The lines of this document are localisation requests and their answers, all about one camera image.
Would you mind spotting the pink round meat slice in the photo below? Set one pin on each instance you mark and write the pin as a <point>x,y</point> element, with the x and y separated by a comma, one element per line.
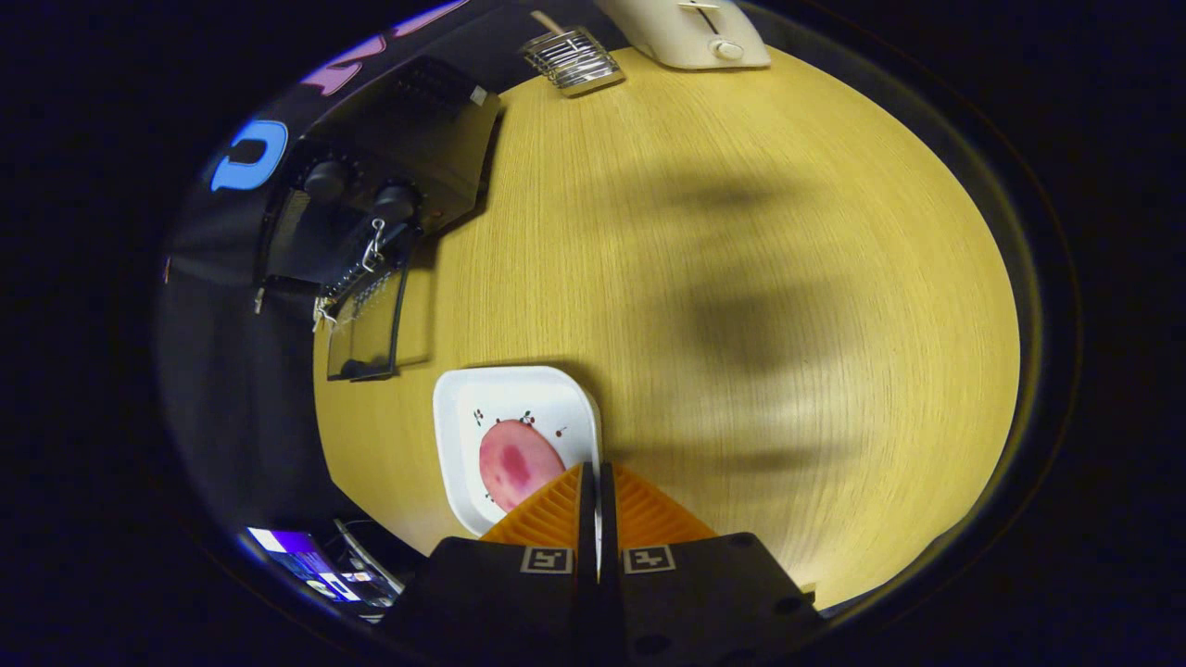
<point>510,463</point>

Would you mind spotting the lit computer screen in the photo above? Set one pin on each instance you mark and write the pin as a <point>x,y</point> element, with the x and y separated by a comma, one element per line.
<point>306,560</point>

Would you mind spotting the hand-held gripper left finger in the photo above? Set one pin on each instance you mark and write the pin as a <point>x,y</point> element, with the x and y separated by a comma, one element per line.
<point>519,602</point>

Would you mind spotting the black toaster oven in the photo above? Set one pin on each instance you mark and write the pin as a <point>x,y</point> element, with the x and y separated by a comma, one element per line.
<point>435,139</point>

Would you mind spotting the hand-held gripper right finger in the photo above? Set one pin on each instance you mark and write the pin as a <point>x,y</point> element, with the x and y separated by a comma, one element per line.
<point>704,602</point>

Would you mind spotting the white pop-up toaster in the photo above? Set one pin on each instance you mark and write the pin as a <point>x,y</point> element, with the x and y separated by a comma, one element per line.
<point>676,32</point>

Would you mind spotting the white square plate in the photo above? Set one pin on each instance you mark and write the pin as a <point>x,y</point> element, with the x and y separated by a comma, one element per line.
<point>519,394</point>

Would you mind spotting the wooden stick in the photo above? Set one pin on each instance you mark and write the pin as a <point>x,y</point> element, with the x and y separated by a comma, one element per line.
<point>547,20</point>

